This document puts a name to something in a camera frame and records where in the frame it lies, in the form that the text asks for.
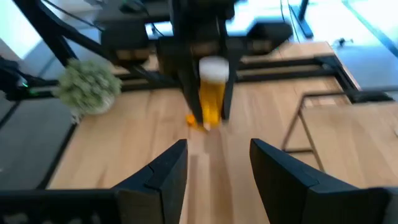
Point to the wooden shelf black metal frame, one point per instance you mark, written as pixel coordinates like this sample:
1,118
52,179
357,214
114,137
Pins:
351,140

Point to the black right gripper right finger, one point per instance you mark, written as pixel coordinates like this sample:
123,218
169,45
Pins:
295,199

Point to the black device green lights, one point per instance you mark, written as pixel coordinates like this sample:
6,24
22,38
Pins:
12,74

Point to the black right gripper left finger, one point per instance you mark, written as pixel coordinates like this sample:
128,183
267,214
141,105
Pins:
155,199

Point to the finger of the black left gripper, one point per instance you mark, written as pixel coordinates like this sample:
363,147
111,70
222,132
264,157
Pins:
192,90
229,87

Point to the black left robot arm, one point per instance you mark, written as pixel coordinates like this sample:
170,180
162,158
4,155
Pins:
124,34

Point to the medium orange pill bottle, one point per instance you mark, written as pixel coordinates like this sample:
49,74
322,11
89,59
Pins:
213,93

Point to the green artificial plant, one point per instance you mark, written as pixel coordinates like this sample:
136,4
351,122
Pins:
88,87

